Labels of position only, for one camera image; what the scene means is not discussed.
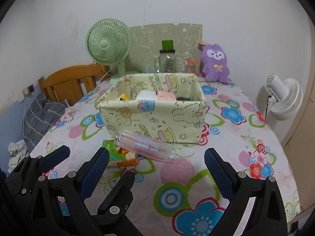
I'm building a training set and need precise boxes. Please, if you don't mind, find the wooden chair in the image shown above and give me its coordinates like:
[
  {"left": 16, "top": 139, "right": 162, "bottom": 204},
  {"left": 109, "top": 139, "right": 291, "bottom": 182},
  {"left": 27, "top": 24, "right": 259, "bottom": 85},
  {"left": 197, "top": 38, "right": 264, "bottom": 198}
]
[{"left": 38, "top": 63, "right": 111, "bottom": 107}]

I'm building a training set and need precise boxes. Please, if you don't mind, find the orange green printed packet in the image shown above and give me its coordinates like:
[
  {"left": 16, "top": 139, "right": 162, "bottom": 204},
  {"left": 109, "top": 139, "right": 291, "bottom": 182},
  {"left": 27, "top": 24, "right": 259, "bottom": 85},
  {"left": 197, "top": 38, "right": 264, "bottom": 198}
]
[{"left": 103, "top": 140, "right": 139, "bottom": 168}]

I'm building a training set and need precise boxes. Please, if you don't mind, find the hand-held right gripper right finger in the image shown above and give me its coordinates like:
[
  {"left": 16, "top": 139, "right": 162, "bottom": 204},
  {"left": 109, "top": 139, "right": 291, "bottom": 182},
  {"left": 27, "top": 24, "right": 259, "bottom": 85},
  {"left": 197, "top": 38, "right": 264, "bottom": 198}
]
[{"left": 204, "top": 148, "right": 288, "bottom": 236}]

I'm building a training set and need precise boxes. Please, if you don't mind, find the printed fabric storage box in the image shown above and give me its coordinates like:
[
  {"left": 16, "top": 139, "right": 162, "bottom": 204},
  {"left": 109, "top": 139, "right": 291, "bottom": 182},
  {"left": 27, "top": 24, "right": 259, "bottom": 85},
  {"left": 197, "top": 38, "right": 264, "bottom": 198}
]
[{"left": 98, "top": 72, "right": 207, "bottom": 144}]

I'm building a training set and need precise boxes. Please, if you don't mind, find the glass jar with black lid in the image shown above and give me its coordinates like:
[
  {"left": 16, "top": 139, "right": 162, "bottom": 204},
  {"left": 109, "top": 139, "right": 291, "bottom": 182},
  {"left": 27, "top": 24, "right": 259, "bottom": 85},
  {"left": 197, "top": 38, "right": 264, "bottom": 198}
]
[{"left": 159, "top": 50, "right": 176, "bottom": 73}]

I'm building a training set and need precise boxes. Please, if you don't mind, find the small jar with orange lid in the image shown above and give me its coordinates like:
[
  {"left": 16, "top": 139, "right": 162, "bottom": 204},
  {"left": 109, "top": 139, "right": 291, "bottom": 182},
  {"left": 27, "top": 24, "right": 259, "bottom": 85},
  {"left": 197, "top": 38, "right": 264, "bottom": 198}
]
[{"left": 185, "top": 60, "right": 198, "bottom": 74}]

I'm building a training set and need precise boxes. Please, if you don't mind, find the green desk fan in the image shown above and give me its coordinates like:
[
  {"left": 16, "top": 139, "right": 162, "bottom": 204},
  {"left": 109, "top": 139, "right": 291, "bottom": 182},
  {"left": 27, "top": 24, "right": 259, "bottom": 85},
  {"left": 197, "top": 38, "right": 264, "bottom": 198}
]
[{"left": 86, "top": 18, "right": 138, "bottom": 85}]

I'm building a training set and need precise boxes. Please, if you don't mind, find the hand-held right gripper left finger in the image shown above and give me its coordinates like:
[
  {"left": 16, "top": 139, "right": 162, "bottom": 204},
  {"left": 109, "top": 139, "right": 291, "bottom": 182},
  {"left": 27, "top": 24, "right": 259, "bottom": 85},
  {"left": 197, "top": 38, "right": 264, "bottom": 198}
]
[{"left": 26, "top": 147, "right": 110, "bottom": 236}]

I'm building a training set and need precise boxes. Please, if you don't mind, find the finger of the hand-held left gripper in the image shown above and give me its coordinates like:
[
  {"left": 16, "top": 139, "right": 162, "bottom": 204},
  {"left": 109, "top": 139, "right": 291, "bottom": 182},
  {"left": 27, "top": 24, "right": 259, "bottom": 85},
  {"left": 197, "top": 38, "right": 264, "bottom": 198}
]
[
  {"left": 5, "top": 145, "right": 71, "bottom": 217},
  {"left": 92, "top": 170, "right": 143, "bottom": 236}
]

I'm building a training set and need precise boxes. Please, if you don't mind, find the green printed board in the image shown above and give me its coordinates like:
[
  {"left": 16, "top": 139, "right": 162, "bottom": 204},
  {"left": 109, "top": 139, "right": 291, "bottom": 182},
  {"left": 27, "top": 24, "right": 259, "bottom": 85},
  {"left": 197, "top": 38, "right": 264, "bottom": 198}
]
[{"left": 128, "top": 23, "right": 203, "bottom": 74}]

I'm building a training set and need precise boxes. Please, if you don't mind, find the black fan cable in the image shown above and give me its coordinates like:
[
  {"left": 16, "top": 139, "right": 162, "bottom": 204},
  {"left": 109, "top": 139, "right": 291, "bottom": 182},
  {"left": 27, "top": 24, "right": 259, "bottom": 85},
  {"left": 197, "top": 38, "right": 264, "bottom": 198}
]
[{"left": 264, "top": 95, "right": 271, "bottom": 120}]

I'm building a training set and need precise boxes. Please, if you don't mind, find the crumpled white cloth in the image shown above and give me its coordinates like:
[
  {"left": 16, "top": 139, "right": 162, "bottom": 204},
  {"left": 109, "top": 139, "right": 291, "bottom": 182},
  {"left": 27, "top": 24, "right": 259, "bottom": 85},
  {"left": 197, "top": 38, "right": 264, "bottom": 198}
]
[{"left": 7, "top": 140, "right": 29, "bottom": 174}]

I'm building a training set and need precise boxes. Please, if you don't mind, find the wall socket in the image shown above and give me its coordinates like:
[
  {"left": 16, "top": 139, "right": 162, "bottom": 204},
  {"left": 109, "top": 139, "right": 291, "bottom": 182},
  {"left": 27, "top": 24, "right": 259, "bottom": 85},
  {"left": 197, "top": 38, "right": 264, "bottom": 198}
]
[{"left": 22, "top": 84, "right": 35, "bottom": 97}]

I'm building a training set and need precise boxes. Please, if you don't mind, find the clear plastic tube bundle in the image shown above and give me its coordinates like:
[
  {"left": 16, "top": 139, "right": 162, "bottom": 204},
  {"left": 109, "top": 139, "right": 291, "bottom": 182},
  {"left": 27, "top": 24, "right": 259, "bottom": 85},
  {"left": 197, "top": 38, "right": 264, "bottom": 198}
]
[{"left": 114, "top": 128, "right": 177, "bottom": 163}]

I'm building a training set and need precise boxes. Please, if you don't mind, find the blue bed sheet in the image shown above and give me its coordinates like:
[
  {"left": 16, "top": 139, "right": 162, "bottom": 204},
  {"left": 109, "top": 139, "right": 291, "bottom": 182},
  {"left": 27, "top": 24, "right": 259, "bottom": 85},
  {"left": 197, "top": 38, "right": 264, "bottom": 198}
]
[{"left": 0, "top": 98, "right": 37, "bottom": 177}]

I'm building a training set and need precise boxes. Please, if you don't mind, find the pink packet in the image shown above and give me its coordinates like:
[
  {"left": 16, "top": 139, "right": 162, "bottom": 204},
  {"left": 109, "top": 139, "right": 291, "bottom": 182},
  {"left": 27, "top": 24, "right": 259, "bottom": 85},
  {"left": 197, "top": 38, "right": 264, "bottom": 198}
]
[{"left": 157, "top": 91, "right": 178, "bottom": 101}]

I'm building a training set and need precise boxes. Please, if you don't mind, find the purple bunny plush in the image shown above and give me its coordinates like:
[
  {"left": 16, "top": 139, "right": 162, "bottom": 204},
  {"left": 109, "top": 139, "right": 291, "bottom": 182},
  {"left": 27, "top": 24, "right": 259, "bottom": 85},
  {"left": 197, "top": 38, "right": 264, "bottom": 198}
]
[{"left": 200, "top": 44, "right": 230, "bottom": 83}]

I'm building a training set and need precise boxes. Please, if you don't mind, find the grey plaid bedding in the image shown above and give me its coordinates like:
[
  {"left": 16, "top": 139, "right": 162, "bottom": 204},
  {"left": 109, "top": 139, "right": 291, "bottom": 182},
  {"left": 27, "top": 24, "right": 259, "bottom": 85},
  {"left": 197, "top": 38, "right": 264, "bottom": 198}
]
[{"left": 23, "top": 94, "right": 70, "bottom": 150}]

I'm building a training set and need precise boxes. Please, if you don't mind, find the beige wardrobe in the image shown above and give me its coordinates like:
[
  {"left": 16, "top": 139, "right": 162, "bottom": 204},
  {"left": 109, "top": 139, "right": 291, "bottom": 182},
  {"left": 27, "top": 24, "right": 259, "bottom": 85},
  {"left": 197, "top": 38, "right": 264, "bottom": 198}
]
[{"left": 281, "top": 17, "right": 315, "bottom": 227}]

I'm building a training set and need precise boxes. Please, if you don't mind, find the white clip fan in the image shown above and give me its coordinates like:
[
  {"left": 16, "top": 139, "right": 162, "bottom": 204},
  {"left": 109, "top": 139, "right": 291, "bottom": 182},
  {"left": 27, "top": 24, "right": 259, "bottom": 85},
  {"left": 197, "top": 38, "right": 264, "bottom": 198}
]
[{"left": 264, "top": 73, "right": 304, "bottom": 121}]

